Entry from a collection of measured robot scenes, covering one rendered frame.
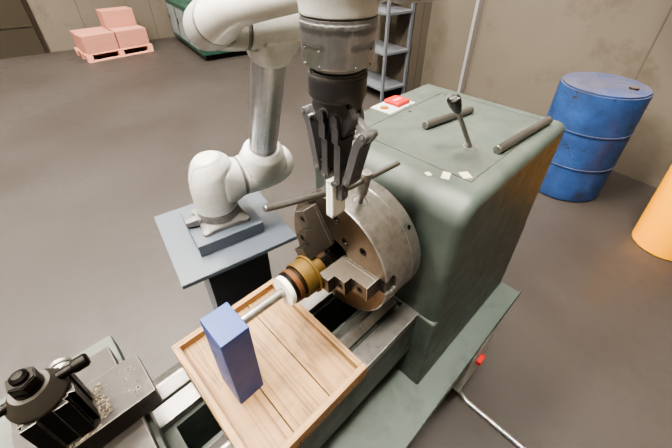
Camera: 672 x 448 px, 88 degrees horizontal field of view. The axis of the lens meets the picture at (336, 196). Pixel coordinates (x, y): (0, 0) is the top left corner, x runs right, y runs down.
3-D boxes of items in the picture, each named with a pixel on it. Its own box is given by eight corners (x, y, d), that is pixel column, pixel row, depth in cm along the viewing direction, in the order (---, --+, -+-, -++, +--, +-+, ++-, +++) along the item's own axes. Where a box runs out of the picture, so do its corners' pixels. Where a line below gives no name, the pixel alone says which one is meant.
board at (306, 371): (274, 286, 103) (273, 277, 100) (366, 375, 82) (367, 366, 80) (175, 355, 86) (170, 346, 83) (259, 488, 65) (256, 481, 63)
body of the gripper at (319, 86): (292, 63, 43) (296, 131, 49) (340, 80, 39) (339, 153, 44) (335, 52, 48) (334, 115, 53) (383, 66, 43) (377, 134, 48)
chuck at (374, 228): (314, 236, 107) (325, 155, 85) (392, 311, 92) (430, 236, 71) (290, 251, 102) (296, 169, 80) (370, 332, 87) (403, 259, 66)
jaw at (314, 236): (333, 237, 87) (314, 193, 85) (345, 237, 83) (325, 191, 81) (298, 260, 81) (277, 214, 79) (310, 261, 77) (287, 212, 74)
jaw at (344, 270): (353, 246, 82) (393, 272, 75) (353, 262, 85) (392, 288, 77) (318, 271, 76) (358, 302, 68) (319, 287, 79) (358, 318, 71)
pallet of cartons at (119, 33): (146, 43, 686) (134, 5, 647) (156, 53, 626) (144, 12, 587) (76, 52, 633) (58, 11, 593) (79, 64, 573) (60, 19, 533)
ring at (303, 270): (304, 241, 81) (272, 262, 75) (332, 263, 75) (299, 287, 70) (307, 269, 86) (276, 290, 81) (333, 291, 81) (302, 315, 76)
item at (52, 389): (62, 360, 59) (53, 350, 57) (74, 396, 54) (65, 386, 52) (2, 395, 54) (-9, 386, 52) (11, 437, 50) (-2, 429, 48)
